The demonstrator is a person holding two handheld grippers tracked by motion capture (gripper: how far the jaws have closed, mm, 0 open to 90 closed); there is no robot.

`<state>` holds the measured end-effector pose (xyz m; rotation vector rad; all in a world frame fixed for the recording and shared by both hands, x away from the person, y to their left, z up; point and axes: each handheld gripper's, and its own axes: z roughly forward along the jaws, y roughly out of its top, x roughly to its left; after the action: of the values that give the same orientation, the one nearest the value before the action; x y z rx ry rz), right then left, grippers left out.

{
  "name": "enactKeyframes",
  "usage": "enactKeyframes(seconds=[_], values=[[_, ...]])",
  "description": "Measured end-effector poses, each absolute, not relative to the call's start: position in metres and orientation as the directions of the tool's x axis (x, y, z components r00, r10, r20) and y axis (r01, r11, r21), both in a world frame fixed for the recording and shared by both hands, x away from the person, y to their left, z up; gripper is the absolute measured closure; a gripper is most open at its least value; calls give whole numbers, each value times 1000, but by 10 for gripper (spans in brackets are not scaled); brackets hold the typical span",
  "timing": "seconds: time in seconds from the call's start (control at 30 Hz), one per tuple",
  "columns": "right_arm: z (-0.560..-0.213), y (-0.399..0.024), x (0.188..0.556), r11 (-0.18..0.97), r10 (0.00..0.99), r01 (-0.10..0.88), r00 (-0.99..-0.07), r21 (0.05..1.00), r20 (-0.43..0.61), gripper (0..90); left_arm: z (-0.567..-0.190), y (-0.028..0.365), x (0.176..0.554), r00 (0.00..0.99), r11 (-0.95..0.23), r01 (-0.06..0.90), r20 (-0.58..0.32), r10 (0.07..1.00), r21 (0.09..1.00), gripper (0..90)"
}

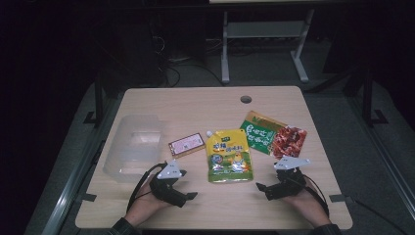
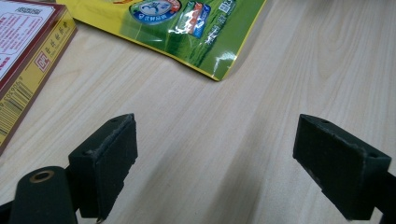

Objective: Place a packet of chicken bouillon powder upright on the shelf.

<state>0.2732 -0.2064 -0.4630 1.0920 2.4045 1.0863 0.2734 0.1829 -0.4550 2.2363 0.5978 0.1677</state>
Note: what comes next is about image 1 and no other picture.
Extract black cable at table edge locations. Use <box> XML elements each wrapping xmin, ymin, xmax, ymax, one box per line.
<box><xmin>351</xmin><ymin>197</ymin><xmax>407</xmax><ymax>235</ymax></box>

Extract clear plastic container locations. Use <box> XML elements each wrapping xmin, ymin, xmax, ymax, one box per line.
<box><xmin>103</xmin><ymin>114</ymin><xmax>164</xmax><ymax>184</ymax></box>

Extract green and red sauce packet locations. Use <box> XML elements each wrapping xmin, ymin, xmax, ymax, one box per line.
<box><xmin>239</xmin><ymin>110</ymin><xmax>308</xmax><ymax>161</ymax></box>

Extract person's right hand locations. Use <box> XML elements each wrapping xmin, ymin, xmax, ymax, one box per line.
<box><xmin>281</xmin><ymin>180</ymin><xmax>330</xmax><ymax>227</ymax></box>

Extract yellow spout pouch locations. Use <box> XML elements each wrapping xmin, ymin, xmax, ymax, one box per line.
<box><xmin>205</xmin><ymin>128</ymin><xmax>254</xmax><ymax>184</ymax></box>

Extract white metal desk frame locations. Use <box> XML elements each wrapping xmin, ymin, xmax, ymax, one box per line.
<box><xmin>220</xmin><ymin>8</ymin><xmax>316</xmax><ymax>84</ymax></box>

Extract black floor cables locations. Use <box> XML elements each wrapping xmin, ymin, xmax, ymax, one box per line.
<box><xmin>153</xmin><ymin>33</ymin><xmax>227</xmax><ymax>88</ymax></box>

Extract person's left hand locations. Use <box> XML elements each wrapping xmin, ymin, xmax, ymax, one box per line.
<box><xmin>124</xmin><ymin>175</ymin><xmax>171</xmax><ymax>227</ymax></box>

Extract grey table bracket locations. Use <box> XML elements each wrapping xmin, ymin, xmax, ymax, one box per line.
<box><xmin>328</xmin><ymin>193</ymin><xmax>355</xmax><ymax>205</ymax></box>
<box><xmin>75</xmin><ymin>192</ymin><xmax>98</xmax><ymax>204</ymax></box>

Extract right hand-held gripper cable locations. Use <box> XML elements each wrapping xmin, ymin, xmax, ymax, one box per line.
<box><xmin>301</xmin><ymin>173</ymin><xmax>331</xmax><ymax>218</ymax></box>

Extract pink packet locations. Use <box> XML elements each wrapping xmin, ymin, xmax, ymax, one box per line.
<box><xmin>167</xmin><ymin>132</ymin><xmax>207</xmax><ymax>160</ymax></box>

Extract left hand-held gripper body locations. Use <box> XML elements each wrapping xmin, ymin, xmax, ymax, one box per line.
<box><xmin>149</xmin><ymin>159</ymin><xmax>189</xmax><ymax>209</ymax></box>

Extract aluminium rail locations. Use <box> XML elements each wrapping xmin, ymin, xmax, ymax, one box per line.
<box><xmin>346</xmin><ymin>96</ymin><xmax>415</xmax><ymax>212</ymax></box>
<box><xmin>40</xmin><ymin>136</ymin><xmax>111</xmax><ymax>235</ymax></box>

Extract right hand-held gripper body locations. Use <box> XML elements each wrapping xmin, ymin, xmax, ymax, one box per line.
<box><xmin>264</xmin><ymin>155</ymin><xmax>312</xmax><ymax>202</ymax></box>

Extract black metal stand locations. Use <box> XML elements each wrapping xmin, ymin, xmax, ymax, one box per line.
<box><xmin>361</xmin><ymin>64</ymin><xmax>390</xmax><ymax>128</ymax></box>
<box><xmin>82</xmin><ymin>73</ymin><xmax>106</xmax><ymax>129</ymax></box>

